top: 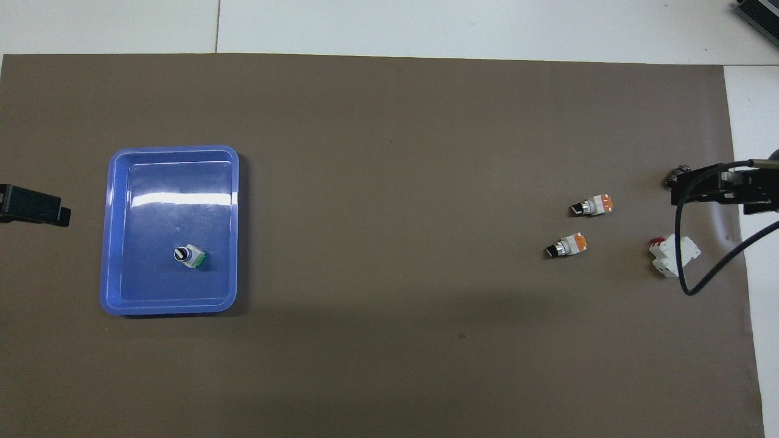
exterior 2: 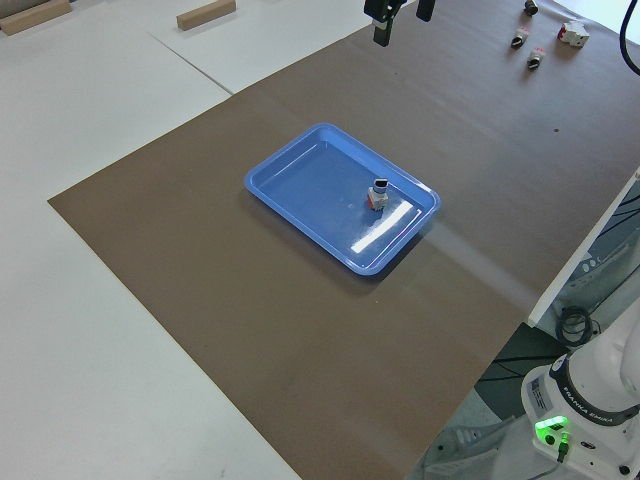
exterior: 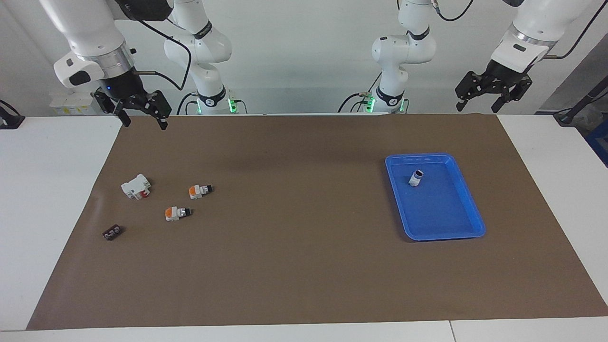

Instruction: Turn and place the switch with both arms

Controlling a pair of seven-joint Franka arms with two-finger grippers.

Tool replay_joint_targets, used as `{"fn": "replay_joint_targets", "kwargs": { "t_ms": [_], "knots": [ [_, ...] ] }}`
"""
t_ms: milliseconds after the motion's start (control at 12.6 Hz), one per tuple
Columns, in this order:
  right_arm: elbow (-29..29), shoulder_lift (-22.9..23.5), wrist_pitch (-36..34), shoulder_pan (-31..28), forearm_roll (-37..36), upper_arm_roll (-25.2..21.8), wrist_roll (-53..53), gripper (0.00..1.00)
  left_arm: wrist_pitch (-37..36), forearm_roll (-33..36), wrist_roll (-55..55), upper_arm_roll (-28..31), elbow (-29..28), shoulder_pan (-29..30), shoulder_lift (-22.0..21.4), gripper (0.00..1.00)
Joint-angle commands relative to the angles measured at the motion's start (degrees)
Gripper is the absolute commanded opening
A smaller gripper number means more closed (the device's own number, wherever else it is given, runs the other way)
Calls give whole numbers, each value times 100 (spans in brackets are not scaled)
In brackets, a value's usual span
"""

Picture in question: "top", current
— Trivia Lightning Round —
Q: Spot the blue plastic tray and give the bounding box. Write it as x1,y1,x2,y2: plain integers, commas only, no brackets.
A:
99,145,240,316

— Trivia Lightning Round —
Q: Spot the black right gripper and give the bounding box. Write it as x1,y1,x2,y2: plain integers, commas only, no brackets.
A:
671,149,779,215

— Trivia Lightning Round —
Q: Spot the orange-based rotary switch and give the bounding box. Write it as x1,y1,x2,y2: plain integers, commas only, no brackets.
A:
569,193,613,218
543,233,589,260

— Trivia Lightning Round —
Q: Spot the grey finned metal device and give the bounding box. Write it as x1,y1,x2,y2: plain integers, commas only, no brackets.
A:
732,0,779,32

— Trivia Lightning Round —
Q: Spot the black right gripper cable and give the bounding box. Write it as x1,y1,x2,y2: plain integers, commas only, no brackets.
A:
675,159,779,297

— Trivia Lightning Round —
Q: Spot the brown paper table mat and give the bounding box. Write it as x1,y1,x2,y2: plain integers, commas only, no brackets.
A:
0,54,765,438

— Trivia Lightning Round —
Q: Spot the white circuit breaker red lever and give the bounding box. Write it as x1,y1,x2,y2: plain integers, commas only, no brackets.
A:
648,234,702,278

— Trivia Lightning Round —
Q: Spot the green-based rotary switch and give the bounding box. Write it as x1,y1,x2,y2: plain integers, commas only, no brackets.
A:
173,243,208,270

